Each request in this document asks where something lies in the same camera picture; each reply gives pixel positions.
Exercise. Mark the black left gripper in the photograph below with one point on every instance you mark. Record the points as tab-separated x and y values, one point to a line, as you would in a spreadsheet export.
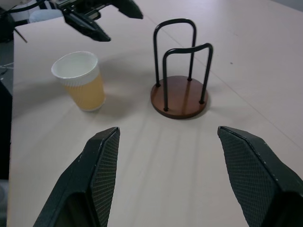
82	8

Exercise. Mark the yellow and white paper cup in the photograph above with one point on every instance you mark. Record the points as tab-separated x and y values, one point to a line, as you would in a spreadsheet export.
82	80

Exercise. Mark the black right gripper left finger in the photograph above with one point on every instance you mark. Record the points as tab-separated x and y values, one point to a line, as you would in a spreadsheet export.
78	189

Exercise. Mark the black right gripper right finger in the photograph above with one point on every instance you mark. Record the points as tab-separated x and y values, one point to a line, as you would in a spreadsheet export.
260	179

